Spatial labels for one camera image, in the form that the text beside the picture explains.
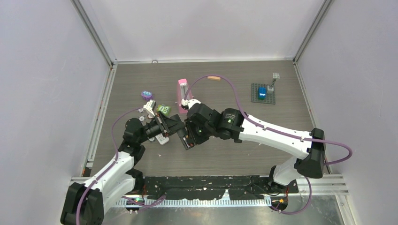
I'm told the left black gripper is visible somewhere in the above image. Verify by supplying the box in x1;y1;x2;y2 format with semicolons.
138;111;185;144

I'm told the white remote control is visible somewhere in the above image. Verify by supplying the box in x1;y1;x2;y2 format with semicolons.
155;134;169;145

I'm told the black bar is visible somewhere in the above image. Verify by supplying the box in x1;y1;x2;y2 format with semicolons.
177;128;194;150

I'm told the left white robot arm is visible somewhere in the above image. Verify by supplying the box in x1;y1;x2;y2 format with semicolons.
60;113;185;225

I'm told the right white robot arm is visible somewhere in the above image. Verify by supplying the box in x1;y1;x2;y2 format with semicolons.
182;99;325;192

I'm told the green monster toy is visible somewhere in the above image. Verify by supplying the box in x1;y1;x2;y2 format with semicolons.
156;105;171;116

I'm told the purple round toy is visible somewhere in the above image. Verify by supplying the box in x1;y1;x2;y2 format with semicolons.
141;90;153;101

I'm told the pink metronome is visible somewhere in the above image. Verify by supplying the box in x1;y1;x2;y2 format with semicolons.
177;79;189;114

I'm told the wooden block far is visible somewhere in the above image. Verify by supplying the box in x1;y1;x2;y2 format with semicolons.
207;76;221;81

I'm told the blue lego brick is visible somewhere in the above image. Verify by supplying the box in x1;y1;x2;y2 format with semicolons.
257;87;267;100

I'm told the grey lego baseplate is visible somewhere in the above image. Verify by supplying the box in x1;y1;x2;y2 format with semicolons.
251;83;276;105

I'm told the grey lego tower piece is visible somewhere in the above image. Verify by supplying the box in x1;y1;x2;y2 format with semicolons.
267;79;276;94

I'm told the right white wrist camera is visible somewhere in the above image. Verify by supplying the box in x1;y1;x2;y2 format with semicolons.
181;99;201;110

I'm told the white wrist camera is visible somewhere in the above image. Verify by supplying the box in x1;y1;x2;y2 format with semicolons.
181;99;201;110
143;99;156;118

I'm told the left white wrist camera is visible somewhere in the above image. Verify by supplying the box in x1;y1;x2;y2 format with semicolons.
143;99;156;118

